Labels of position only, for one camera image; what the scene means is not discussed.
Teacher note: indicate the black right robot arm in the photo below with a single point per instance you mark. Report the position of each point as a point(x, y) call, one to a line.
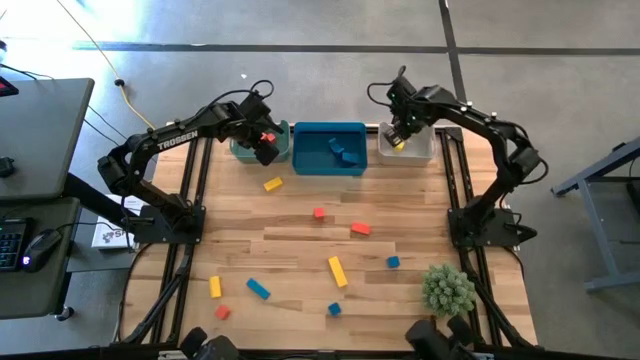
point(480, 122)

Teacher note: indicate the dark grey desk top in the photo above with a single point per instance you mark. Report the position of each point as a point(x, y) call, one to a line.
point(50, 290)

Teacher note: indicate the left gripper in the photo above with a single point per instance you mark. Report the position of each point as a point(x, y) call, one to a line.
point(250, 134)

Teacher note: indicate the long yellow block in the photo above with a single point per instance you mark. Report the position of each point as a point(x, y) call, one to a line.
point(338, 271)

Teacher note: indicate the black computer mouse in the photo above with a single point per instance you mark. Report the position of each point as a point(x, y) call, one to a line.
point(42, 248)

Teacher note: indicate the small blue cube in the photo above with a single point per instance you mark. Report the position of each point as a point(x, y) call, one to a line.
point(393, 262)
point(334, 309)

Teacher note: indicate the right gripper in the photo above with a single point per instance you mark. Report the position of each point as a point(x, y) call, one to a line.
point(411, 117)

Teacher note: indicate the white bracket plate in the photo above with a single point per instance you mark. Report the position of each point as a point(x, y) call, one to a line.
point(485, 356)
point(170, 355)

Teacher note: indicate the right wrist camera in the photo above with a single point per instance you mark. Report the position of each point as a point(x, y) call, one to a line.
point(401, 92)

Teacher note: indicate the green artificial plant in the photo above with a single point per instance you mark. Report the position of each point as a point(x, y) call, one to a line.
point(449, 292)

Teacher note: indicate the small red cube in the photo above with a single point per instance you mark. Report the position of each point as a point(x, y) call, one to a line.
point(319, 213)
point(223, 313)

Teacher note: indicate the long blue block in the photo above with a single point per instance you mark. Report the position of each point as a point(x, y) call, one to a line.
point(258, 289)

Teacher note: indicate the green plastic bin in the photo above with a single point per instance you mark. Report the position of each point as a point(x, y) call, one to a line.
point(284, 150)

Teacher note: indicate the white printed paper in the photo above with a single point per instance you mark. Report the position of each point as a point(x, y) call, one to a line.
point(107, 235)

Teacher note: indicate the white plastic bin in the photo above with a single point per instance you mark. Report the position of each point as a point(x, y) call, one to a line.
point(417, 152)

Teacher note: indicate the blue-grey metal table frame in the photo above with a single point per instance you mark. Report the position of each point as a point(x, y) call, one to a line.
point(595, 169)

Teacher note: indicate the black desk device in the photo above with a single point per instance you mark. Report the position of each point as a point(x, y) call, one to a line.
point(7, 87)

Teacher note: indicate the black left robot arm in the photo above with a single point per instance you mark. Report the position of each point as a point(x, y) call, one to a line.
point(175, 140)

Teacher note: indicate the black keyboard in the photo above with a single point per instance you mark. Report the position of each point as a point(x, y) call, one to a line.
point(11, 245)

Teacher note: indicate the black aluminium table frame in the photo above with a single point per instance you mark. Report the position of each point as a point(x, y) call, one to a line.
point(180, 260)

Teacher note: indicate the blue plastic bin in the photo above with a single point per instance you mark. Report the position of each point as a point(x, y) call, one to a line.
point(315, 150)

